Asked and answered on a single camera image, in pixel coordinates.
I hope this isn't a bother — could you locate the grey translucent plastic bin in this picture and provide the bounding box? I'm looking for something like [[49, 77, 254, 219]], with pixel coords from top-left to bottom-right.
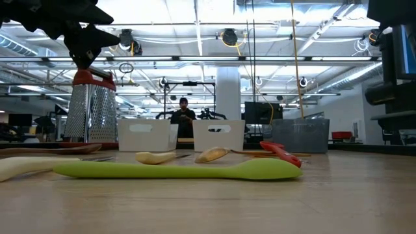
[[271, 118, 330, 155]]

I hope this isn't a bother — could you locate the black background monitor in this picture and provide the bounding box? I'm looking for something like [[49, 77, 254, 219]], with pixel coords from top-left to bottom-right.
[[244, 101, 284, 125]]

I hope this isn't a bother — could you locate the red silicone spoon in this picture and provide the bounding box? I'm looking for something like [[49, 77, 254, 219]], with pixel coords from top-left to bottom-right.
[[259, 140, 303, 169]]

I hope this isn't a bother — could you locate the black computer monitor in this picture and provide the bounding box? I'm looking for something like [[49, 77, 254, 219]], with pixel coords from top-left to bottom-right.
[[391, 24, 416, 81]]

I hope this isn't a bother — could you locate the dark brown wooden spoon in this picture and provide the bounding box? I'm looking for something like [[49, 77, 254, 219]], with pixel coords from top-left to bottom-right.
[[0, 143, 103, 156]]

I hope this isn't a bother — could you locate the red background container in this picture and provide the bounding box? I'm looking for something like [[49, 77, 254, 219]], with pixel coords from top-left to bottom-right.
[[331, 131, 354, 141]]

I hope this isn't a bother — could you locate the grey computer desk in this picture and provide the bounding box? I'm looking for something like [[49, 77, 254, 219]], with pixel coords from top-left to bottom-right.
[[364, 29, 416, 146]]

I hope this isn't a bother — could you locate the black background rig frame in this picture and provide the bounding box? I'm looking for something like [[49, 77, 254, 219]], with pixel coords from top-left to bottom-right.
[[162, 81, 217, 120]]

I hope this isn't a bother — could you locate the small dark background monitor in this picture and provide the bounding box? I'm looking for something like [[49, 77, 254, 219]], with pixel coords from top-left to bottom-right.
[[7, 113, 34, 128]]

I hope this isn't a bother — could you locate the green silicone spoon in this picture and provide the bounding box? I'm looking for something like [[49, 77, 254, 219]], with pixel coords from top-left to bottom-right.
[[52, 157, 304, 181]]

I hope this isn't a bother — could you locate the yellow cable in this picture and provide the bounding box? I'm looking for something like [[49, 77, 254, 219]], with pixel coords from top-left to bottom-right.
[[289, 0, 306, 120]]

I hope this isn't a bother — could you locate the light wooden spoon thin handle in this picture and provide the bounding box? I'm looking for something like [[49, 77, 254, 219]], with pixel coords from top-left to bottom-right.
[[194, 146, 312, 164]]

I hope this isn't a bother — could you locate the white building column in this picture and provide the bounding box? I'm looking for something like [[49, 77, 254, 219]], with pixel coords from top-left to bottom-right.
[[214, 66, 242, 121]]

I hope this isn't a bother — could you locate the white plastic bin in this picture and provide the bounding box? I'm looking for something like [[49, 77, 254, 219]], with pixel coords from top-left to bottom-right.
[[117, 118, 179, 153], [192, 119, 246, 153]]

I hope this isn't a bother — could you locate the black aluminium table frame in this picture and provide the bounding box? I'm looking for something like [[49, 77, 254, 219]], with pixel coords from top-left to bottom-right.
[[0, 141, 416, 157]]

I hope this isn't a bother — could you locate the black hanging cable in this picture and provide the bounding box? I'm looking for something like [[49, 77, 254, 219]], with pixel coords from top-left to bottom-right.
[[245, 0, 258, 110]]

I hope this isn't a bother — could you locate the person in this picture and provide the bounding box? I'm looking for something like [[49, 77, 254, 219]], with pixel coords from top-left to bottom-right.
[[169, 97, 198, 139]]

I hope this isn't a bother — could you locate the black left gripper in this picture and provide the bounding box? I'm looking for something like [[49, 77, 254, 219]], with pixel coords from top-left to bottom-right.
[[28, 0, 122, 70]]

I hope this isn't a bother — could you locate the black ceiling cable reel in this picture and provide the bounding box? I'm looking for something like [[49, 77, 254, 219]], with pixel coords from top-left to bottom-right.
[[117, 28, 144, 57], [368, 28, 385, 47], [221, 27, 239, 47]]

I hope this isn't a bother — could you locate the steel box grater red handle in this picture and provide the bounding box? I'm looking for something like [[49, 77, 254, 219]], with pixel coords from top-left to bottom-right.
[[59, 66, 120, 151]]

